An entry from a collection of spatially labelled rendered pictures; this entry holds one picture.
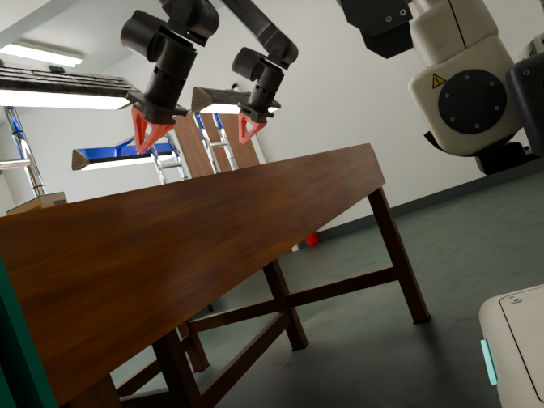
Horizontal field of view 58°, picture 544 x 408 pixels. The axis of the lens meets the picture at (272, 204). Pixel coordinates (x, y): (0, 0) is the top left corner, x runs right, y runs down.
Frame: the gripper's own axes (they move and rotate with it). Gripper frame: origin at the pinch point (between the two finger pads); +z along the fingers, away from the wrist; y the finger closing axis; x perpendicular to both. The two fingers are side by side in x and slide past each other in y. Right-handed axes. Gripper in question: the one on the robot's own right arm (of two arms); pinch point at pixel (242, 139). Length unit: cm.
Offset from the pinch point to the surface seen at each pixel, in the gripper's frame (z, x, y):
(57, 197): -2, 12, 75
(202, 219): 1, 20, 52
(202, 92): -0.6, -28.8, -24.1
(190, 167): 171, -215, -414
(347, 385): 66, 57, -37
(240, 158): 129, -161, -419
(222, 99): -0.1, -25.3, -31.7
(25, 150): 18, -33, 35
